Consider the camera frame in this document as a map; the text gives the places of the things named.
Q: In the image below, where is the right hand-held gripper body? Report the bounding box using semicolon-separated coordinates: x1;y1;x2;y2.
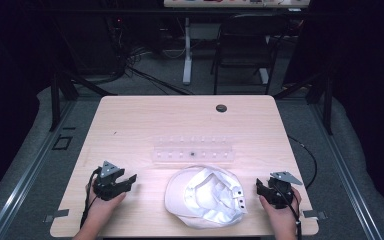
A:
267;171;304;210

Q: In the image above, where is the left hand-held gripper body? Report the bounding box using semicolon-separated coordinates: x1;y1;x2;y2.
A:
92;160;128;202

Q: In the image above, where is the person's right hand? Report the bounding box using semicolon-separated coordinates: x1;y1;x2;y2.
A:
258;187;303;232

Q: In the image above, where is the person's left hand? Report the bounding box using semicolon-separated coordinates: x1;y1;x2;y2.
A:
85;182;128;228

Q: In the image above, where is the white cap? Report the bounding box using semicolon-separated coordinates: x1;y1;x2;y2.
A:
163;165;249;230

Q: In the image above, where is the clear acrylic peg rack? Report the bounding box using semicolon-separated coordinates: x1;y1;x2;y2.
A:
152;134;236;165

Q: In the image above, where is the black metal stand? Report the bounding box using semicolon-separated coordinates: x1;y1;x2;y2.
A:
48;68;118;133
273;64;335;136

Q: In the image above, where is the white desk leg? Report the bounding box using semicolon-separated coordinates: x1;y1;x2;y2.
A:
258;67;270;85
182;16;194;86

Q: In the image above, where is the black chair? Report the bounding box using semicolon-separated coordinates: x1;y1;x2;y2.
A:
210;13;292;96

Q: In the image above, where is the light background desk top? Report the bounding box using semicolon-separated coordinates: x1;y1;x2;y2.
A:
163;0;312;9

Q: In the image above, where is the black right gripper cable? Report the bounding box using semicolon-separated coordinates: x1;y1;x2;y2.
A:
274;185;303;240

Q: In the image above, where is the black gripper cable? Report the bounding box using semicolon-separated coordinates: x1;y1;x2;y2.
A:
274;185;303;240
79;167;102;229

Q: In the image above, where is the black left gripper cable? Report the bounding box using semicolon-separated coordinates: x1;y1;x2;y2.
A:
79;167;102;229

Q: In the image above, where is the grey table bracket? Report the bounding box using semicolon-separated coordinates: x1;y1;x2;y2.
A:
42;208;71;224
302;209;328;221

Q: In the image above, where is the black cable on floor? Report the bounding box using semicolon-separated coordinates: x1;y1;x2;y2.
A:
287;135;318;190

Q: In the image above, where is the aluminium floor rail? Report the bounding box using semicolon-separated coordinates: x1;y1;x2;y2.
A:
308;101;384;240
0;99;78;240

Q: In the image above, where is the bundle of floor cables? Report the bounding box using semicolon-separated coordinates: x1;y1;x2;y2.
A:
113;19;194;97

